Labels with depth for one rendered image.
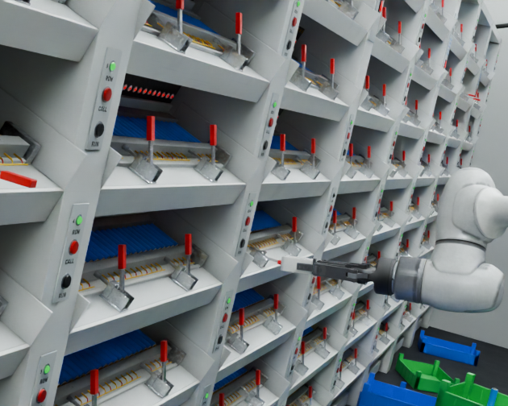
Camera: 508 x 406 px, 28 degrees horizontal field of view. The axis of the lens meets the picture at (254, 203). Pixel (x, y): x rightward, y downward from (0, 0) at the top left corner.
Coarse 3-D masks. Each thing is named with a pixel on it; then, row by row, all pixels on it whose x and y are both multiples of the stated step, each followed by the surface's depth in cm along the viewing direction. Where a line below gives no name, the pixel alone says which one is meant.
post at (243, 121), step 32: (224, 0) 184; (256, 0) 183; (288, 0) 181; (256, 32) 183; (288, 64) 190; (192, 96) 187; (224, 96) 185; (224, 128) 185; (256, 128) 183; (256, 192) 191; (192, 224) 188; (224, 224) 186; (224, 288) 187; (192, 320) 188
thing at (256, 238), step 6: (276, 228) 241; (282, 228) 246; (288, 228) 249; (252, 234) 222; (258, 234) 225; (264, 234) 228; (270, 234) 232; (276, 234) 238; (282, 234) 246; (288, 234) 250; (252, 240) 219; (258, 240) 224; (264, 240) 231; (270, 240) 237; (252, 246) 218; (264, 246) 225
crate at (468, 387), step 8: (472, 376) 276; (440, 384) 262; (448, 384) 261; (456, 384) 271; (464, 384) 277; (472, 384) 277; (440, 392) 261; (448, 392) 260; (456, 392) 273; (464, 392) 277; (472, 392) 277; (480, 392) 276; (488, 392) 275; (440, 400) 261; (448, 400) 260; (456, 400) 259; (464, 400) 258; (472, 400) 277; (480, 400) 276; (496, 400) 273; (504, 400) 272
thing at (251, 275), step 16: (272, 208) 256; (288, 224) 253; (304, 224) 253; (304, 240) 253; (320, 240) 252; (272, 256) 226; (304, 256) 245; (256, 272) 206; (272, 272) 220; (288, 272) 238; (240, 288) 202
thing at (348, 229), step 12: (336, 204) 322; (336, 216) 279; (348, 216) 319; (360, 216) 320; (336, 228) 297; (348, 228) 304; (360, 228) 320; (372, 228) 319; (336, 240) 278; (348, 240) 297; (360, 240) 312; (324, 252) 265; (336, 252) 284
